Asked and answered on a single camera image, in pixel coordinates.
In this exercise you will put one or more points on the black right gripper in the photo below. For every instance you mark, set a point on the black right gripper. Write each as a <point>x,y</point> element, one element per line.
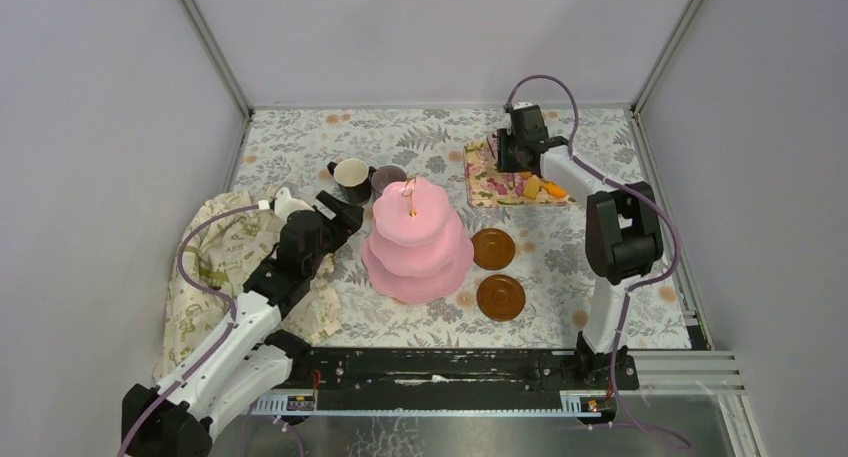
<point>504,137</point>

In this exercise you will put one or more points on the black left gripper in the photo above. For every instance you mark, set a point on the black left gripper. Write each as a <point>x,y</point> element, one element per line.
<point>332,217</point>

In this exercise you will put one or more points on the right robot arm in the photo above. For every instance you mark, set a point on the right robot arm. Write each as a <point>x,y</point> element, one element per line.
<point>622,237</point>

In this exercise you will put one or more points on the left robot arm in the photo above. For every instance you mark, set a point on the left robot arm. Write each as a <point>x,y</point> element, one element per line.
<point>248,352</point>

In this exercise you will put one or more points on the rectangular yellow biscuit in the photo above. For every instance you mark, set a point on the rectangular yellow biscuit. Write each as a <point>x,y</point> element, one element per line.
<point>531,187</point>

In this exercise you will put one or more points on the floral yellow tray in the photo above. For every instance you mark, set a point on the floral yellow tray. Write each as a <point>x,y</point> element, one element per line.
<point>486,187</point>

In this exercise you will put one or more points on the orange fish shaped cookie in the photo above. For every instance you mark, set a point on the orange fish shaped cookie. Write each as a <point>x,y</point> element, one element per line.
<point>555,191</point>

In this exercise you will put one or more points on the black mug white inside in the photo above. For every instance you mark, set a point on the black mug white inside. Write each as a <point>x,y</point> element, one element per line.
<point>353,178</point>

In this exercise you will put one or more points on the cream green patterned cloth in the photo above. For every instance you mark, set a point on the cream green patterned cloth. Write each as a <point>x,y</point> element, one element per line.
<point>221,257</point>

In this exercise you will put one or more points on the dark purple cup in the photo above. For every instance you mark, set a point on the dark purple cup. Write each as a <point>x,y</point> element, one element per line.
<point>382,177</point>

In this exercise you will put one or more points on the brown wooden saucer far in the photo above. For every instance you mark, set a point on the brown wooden saucer far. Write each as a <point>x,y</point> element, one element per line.
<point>493,249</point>

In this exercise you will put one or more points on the brown wooden saucer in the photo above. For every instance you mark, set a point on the brown wooden saucer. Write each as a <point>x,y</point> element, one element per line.
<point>493,249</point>
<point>501,297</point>

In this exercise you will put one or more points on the pink three-tier cake stand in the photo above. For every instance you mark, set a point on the pink three-tier cake stand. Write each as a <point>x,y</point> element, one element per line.
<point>418,249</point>

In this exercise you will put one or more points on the floral grey tablecloth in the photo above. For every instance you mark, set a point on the floral grey tablecloth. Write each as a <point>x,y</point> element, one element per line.
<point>292,148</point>

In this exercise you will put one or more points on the brown wooden saucer near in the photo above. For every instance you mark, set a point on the brown wooden saucer near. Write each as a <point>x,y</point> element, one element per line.
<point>501,297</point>

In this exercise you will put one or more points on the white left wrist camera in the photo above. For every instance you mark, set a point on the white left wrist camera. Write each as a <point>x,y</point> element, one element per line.
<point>285,204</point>

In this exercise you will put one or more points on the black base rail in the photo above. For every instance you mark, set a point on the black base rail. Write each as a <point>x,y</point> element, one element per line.
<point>349,381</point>

